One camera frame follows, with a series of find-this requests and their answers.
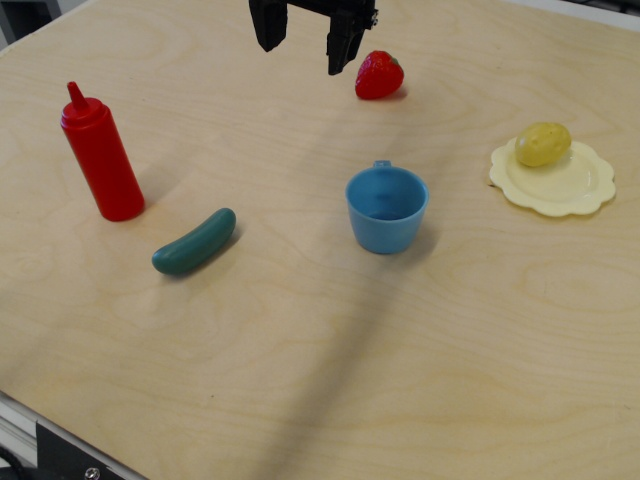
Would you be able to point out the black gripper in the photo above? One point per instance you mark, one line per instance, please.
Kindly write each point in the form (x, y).
(350, 20)

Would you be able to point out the green toy cucumber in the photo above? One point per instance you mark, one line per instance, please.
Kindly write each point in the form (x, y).
(197, 246)

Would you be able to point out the blue plastic cup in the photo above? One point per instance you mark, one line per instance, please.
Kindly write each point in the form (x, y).
(386, 205)

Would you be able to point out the red toy strawberry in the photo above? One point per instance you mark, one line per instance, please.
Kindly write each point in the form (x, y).
(379, 76)

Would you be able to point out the red squeeze bottle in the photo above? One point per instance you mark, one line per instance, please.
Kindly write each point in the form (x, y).
(92, 134)

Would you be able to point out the yellow toy potato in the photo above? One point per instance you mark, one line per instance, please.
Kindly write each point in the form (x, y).
(542, 143)

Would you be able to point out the cream scalloped plate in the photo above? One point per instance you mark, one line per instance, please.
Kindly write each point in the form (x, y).
(577, 184)

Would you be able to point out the black corner bracket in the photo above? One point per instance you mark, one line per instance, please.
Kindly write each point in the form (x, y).
(61, 453)

